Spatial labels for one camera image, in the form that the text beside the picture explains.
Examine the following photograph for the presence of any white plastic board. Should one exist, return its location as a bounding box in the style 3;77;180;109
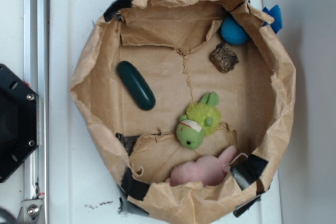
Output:
48;0;283;224

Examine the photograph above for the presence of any brown rough rock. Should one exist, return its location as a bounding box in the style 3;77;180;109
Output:
210;42;239;73

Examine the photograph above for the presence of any blue tape piece right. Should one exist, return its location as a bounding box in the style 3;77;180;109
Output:
262;5;283;34

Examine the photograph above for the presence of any pink plush bunny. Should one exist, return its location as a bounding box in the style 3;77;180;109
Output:
166;145;238;186

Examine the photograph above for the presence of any green plush turtle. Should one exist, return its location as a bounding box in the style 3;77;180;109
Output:
175;92;222;150

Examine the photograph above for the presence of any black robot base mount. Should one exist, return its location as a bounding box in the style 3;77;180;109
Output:
1;64;38;183

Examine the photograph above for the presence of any black tape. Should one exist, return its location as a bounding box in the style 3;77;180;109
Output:
103;0;133;22
230;154;268;190
118;167;151;217

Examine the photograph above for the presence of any black tape bottom left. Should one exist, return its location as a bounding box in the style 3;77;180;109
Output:
118;167;151;217

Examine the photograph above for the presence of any black tape bottom right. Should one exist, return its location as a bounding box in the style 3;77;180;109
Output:
230;154;268;190

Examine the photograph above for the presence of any aluminium frame rail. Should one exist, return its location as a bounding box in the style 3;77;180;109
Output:
20;0;49;223

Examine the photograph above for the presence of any black tape top left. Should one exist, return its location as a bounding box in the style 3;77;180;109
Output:
103;0;133;22

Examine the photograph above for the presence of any blue crocheted ball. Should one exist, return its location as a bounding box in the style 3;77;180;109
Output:
220;16;249;45

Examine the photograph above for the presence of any brown paper bag tray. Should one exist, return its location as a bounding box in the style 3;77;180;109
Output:
70;0;296;223

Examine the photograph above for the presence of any dark green oblong capsule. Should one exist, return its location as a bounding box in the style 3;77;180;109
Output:
117;61;156;111

